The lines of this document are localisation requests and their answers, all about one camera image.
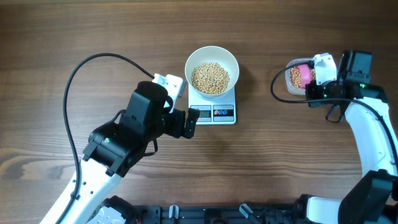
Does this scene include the pink plastic scoop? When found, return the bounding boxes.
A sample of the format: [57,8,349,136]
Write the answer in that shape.
[297,64,312,88]

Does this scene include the white bowl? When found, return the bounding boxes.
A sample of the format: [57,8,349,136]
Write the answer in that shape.
[185,46,240,98]

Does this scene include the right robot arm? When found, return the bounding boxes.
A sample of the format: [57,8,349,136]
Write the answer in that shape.
[291,50,397,223]

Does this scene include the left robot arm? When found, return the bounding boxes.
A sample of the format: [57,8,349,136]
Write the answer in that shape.
[42,81,199,223]

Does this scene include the white digital kitchen scale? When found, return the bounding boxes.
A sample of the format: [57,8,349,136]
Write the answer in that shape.
[188,87,237,125]

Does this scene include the soybeans in bowl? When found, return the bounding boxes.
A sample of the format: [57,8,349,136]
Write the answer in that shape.
[192,62,230,95]

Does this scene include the clear plastic container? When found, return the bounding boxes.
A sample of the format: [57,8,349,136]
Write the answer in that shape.
[285,58,311,95]

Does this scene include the soybeans in container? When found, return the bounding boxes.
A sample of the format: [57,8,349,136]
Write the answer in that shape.
[289,66,316,89]

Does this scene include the left black cable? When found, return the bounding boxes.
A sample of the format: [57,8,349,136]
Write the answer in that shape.
[54,52,155,224]

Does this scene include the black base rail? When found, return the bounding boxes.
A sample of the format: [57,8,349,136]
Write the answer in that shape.
[90,195,308,224]

